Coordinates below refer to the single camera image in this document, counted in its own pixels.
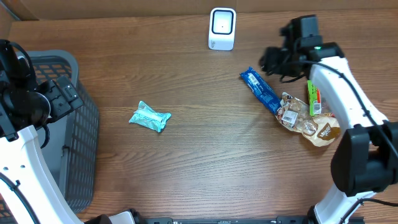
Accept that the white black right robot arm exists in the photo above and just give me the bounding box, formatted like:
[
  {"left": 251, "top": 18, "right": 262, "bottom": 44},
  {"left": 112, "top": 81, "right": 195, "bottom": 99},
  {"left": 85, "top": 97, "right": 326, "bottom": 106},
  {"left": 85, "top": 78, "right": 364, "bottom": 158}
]
[{"left": 259, "top": 15, "right": 397, "bottom": 223}]

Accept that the green snack bag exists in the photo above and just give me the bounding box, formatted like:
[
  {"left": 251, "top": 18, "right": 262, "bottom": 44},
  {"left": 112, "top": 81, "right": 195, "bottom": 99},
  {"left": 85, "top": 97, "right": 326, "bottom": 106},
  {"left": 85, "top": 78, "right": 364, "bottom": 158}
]
[{"left": 307, "top": 80, "right": 334, "bottom": 117}]

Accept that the beige brown nut snack bag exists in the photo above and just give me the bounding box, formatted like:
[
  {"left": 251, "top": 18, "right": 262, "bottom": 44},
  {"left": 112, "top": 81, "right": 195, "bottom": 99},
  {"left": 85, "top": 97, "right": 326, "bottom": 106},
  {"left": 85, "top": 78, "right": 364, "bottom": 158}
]
[{"left": 276, "top": 92, "right": 341, "bottom": 147}]

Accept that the grey plastic mesh basket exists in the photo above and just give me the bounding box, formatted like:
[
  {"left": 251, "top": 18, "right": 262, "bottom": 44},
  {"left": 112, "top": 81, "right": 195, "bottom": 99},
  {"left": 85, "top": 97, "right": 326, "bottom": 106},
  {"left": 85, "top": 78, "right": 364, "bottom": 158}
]
[{"left": 28, "top": 50, "right": 100, "bottom": 213}]

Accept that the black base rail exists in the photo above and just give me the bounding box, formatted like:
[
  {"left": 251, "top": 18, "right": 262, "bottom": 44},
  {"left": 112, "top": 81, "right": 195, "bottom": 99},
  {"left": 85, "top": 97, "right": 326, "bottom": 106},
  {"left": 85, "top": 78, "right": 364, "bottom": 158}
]
[{"left": 146, "top": 215, "right": 364, "bottom": 224}]

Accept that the white barcode scanner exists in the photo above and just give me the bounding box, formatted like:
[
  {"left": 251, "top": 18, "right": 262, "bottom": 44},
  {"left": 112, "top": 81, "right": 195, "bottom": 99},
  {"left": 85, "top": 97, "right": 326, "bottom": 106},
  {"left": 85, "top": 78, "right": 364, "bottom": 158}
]
[{"left": 208, "top": 7, "right": 236, "bottom": 51}]

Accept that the light teal snack packet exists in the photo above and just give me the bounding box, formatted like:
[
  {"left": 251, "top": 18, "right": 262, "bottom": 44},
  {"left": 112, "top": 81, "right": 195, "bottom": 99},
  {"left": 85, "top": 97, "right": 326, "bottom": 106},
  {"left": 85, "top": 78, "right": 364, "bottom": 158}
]
[{"left": 129, "top": 101, "right": 172, "bottom": 133}]

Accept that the blue snack packet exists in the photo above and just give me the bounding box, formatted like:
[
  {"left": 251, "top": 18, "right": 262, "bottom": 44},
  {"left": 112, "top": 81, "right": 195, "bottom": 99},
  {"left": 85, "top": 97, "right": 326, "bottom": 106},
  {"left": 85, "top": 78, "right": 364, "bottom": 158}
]
[{"left": 240, "top": 67, "right": 280, "bottom": 115}]

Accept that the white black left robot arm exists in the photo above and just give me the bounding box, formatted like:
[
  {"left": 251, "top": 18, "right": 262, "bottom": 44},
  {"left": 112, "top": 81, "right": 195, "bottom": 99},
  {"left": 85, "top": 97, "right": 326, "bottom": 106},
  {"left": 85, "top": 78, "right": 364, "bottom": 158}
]
[{"left": 1, "top": 40, "right": 100, "bottom": 223}]

